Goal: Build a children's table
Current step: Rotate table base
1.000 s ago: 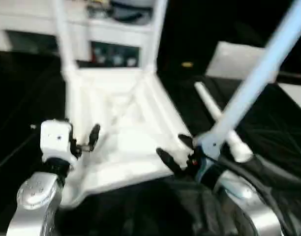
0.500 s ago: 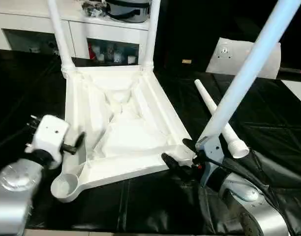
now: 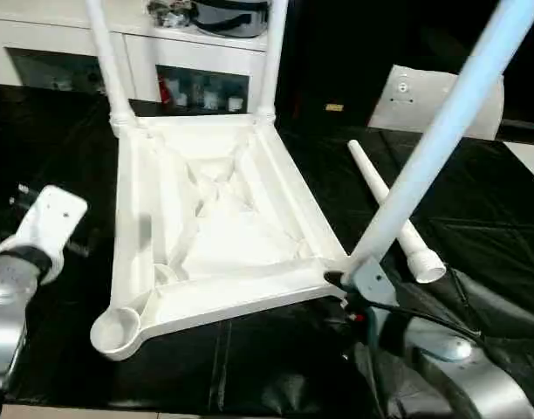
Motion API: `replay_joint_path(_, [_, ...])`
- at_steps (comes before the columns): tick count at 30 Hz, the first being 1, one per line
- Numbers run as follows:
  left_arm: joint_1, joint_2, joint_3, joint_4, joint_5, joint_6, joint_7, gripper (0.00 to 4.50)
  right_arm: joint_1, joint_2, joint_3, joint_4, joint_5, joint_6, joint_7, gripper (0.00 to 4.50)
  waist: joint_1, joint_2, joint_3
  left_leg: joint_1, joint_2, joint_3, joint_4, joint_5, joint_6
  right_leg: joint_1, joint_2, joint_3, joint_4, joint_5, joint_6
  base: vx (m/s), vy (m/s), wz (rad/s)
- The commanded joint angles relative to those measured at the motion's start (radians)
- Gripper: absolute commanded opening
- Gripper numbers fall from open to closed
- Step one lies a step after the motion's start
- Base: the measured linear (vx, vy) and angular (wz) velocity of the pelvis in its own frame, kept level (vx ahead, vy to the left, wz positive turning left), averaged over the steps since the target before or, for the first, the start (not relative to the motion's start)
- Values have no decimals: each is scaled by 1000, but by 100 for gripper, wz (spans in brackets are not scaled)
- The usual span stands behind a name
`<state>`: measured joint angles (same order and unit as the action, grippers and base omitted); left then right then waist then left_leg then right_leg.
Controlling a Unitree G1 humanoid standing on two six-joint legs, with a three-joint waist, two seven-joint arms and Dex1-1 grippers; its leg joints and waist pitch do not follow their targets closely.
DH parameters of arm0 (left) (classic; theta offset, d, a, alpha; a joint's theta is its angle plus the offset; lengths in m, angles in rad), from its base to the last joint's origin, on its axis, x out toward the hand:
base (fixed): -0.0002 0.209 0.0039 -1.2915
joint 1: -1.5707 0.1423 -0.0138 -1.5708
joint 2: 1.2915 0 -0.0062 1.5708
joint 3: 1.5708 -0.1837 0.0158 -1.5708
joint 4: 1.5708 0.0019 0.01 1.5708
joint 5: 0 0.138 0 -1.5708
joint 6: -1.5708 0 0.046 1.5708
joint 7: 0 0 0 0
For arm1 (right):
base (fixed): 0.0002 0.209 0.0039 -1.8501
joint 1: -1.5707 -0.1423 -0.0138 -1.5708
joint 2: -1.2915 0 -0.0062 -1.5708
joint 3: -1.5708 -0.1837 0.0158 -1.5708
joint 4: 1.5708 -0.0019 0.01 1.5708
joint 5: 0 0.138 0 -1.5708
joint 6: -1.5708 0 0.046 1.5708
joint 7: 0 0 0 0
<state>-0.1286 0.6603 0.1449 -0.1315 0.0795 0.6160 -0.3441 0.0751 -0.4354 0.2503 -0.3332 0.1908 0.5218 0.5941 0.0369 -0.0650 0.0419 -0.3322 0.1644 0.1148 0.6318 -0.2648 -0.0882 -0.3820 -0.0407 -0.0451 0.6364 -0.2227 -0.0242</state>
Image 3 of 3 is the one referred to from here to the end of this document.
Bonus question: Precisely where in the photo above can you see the white plastic table leg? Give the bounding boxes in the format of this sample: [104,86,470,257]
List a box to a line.
[346,138,448,285]
[344,0,534,275]
[83,0,140,128]
[253,0,291,127]

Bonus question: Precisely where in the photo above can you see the black padded work mat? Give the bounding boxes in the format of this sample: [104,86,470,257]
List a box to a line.
[0,82,534,414]

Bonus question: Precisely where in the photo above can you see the white cabinet with glass doors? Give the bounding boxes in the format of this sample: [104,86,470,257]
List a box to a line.
[0,0,271,118]

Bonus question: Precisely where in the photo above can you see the white flat board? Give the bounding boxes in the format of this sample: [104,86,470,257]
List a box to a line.
[503,138,534,185]

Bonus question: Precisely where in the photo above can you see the grey black helmet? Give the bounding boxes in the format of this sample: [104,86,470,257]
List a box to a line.
[191,0,271,39]

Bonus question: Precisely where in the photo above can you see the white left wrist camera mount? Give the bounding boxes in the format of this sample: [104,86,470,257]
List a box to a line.
[0,184,90,286]

